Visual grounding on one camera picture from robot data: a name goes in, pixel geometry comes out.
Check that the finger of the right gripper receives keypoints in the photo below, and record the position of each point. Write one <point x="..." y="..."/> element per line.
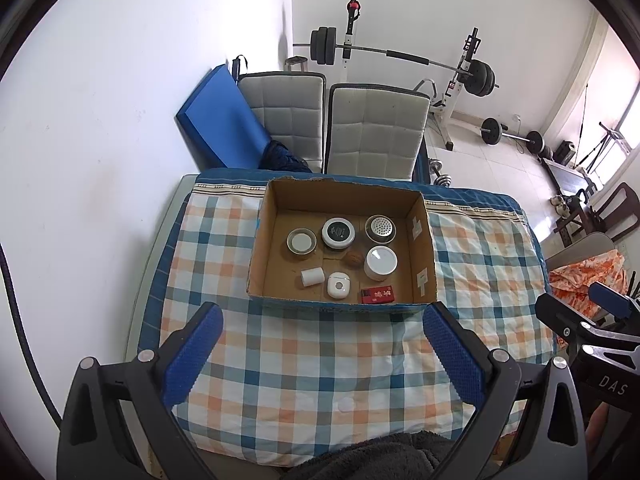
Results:
<point x="572" y="327"/>
<point x="619" y="305"/>

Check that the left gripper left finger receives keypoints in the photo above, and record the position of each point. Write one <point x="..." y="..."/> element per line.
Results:
<point x="158" y="380"/>

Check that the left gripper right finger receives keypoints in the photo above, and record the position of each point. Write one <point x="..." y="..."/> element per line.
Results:
<point x="486" y="379"/>

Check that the red card box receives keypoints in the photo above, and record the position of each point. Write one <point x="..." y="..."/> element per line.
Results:
<point x="377" y="295"/>

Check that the brown walnut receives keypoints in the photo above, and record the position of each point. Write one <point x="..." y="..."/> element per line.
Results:
<point x="354" y="259"/>

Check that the white cylinder container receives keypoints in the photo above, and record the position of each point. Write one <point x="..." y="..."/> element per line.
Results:
<point x="312" y="277"/>

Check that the orange patterned cloth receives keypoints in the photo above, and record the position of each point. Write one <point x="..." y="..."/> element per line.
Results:
<point x="570" y="283"/>

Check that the dark wooden chair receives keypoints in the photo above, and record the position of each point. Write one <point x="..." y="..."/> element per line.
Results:
<point x="617" y="217"/>

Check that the plaid checkered cloth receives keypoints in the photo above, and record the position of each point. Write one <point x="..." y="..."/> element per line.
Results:
<point x="284" y="385"/>

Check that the large white lid jar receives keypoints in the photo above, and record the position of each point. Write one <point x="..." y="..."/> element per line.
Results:
<point x="380" y="263"/>

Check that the gold tin white lid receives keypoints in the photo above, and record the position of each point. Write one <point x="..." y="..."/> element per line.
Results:
<point x="301" y="242"/>

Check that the chrome dumbbell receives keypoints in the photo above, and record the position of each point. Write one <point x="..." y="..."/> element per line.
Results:
<point x="438" y="177"/>

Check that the floor barbell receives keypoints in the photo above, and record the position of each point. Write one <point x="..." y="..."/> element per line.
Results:
<point x="492" y="132"/>

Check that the white jar black label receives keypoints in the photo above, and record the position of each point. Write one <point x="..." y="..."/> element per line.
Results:
<point x="338" y="233"/>

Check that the cardboard box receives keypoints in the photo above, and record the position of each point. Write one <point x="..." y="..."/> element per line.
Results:
<point x="289" y="203"/>

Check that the dark blue knitted cloth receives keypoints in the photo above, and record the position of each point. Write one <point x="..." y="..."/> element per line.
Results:
<point x="277" y="157"/>

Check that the racked barbell with plates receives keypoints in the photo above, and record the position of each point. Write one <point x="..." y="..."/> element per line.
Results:
<point x="477" y="77"/>

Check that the right grey padded chair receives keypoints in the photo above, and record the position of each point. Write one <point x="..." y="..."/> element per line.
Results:
<point x="374" y="130"/>

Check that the grey padded chair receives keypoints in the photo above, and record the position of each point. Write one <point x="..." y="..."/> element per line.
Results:
<point x="374" y="130"/>
<point x="291" y="108"/>

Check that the left grey padded chair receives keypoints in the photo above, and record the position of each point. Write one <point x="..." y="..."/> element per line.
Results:
<point x="291" y="108"/>

